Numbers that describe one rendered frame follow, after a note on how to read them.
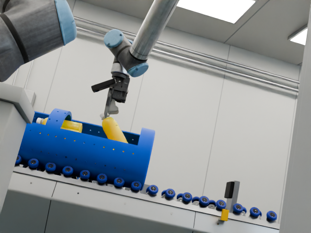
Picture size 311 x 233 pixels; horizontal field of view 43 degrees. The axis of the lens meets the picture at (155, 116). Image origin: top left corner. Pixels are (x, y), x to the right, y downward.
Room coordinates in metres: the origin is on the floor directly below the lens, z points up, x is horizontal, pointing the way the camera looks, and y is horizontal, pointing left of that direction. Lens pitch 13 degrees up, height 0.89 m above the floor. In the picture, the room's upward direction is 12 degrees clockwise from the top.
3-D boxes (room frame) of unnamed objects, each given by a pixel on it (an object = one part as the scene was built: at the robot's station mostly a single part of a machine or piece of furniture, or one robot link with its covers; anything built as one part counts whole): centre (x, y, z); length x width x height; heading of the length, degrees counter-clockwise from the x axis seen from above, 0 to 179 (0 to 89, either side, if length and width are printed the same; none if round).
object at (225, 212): (1.71, -0.37, 0.92); 0.08 x 0.03 x 0.05; 1
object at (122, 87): (1.78, 0.20, 1.38); 0.09 x 0.08 x 0.12; 91
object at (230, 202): (1.85, -0.42, 1.00); 0.10 x 0.04 x 0.15; 1
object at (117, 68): (1.78, 0.20, 1.46); 0.10 x 0.09 x 0.05; 1
